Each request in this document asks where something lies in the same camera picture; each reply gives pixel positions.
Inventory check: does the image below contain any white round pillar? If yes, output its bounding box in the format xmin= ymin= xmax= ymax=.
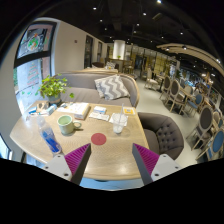
xmin=112 ymin=39 xmax=127 ymax=61

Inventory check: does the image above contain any grey white chevron cushion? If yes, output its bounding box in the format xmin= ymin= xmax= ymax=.
xmin=94 ymin=74 xmax=131 ymax=101

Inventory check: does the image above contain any small white blue pack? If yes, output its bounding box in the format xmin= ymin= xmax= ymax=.
xmin=92 ymin=105 xmax=108 ymax=115

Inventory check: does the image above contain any green potted plant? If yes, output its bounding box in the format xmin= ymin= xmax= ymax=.
xmin=34 ymin=73 xmax=75 ymax=106

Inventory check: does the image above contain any clear blue-labelled drink bottle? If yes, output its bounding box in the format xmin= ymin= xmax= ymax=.
xmin=35 ymin=115 xmax=63 ymax=157

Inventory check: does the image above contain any white printed leaflet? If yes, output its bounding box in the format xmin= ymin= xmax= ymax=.
xmin=88 ymin=111 xmax=110 ymax=122

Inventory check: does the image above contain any grey tufted armchair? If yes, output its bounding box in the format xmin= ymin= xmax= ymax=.
xmin=137 ymin=111 xmax=185 ymax=161

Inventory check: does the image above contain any group of dining chairs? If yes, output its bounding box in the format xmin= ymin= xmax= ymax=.
xmin=143 ymin=66 xmax=224 ymax=161

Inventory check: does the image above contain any small blue white box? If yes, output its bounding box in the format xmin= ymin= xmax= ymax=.
xmin=28 ymin=108 xmax=41 ymax=116

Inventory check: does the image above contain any clear plastic cup with straw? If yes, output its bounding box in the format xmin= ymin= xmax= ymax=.
xmin=111 ymin=103 xmax=129 ymax=135

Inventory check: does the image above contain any light blue tissue pack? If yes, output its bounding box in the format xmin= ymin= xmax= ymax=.
xmin=43 ymin=103 xmax=58 ymax=117

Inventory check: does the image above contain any white paper sheet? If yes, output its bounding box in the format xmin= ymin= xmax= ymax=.
xmin=109 ymin=112 xmax=129 ymax=127

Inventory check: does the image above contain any white orange cardboard box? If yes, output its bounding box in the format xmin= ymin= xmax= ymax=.
xmin=73 ymin=102 xmax=91 ymax=121

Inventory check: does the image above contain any pale green ceramic mug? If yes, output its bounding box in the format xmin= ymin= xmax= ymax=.
xmin=56 ymin=114 xmax=83 ymax=136

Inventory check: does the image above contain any flat round red coaster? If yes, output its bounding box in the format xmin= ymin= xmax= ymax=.
xmin=90 ymin=132 xmax=108 ymax=146

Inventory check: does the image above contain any group of ceiling spotlights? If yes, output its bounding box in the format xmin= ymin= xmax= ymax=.
xmin=89 ymin=0 xmax=224 ymax=64

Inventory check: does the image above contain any curved wooden ceiling beam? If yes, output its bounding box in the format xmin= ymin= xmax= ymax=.
xmin=156 ymin=43 xmax=224 ymax=77

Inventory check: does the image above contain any grey curved sofa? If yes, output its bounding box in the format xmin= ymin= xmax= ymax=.
xmin=54 ymin=69 xmax=141 ymax=108

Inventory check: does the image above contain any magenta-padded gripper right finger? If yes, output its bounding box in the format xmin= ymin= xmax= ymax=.
xmin=131 ymin=142 xmax=183 ymax=187

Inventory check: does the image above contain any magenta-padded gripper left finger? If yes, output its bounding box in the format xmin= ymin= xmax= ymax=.
xmin=42 ymin=142 xmax=92 ymax=186

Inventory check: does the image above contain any yellow white card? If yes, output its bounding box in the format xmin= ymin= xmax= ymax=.
xmin=122 ymin=106 xmax=137 ymax=116

